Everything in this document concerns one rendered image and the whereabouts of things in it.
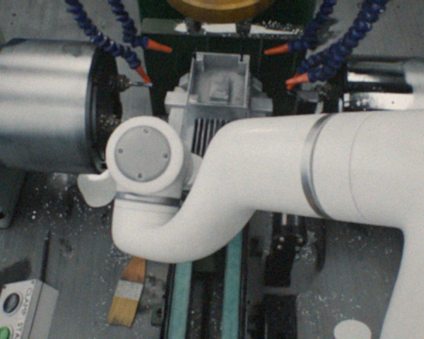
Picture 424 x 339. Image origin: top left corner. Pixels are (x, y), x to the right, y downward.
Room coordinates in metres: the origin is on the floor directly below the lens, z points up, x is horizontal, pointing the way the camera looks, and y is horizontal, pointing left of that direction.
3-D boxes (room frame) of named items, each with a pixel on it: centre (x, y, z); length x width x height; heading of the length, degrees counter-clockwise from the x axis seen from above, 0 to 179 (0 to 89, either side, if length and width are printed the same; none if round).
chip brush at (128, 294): (0.44, 0.16, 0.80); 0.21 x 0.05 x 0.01; 168
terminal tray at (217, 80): (0.65, -0.01, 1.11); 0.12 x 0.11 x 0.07; 175
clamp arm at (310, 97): (0.52, -0.13, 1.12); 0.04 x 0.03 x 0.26; 176
